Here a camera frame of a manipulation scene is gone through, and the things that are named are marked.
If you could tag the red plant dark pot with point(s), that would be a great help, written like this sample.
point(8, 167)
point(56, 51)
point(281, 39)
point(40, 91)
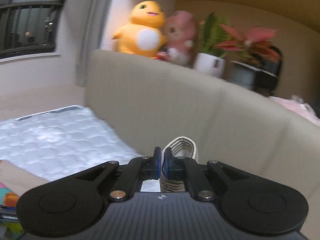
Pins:
point(253, 49)

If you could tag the dark window with bars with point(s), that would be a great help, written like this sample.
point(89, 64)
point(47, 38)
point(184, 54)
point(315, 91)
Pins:
point(29, 26)

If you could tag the white quilted mattress cover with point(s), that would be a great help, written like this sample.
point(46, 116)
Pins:
point(61, 142)

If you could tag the beige striped shirt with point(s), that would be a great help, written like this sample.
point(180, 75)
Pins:
point(179, 148)

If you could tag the yellow plush duck toy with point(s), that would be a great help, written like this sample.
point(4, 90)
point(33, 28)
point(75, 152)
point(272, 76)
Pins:
point(142, 35)

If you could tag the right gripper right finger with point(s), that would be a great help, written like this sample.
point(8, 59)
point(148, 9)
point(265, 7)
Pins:
point(248, 202)

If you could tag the pink cloth pile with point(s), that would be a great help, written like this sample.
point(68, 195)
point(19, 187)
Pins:
point(297, 105)

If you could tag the pink plush doll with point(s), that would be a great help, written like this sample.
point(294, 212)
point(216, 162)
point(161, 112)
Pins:
point(179, 30)

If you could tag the green plant white pot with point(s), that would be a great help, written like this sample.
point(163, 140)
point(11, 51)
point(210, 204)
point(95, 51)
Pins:
point(210, 59)

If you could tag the grey curtain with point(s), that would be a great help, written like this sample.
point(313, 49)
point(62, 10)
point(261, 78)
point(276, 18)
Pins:
point(92, 28)

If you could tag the colourful cartoon play mat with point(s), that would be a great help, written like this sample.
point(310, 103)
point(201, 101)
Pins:
point(10, 226)

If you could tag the beige padded headboard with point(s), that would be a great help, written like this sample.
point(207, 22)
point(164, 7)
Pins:
point(148, 103)

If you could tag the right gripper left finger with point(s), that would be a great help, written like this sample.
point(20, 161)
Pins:
point(72, 204)

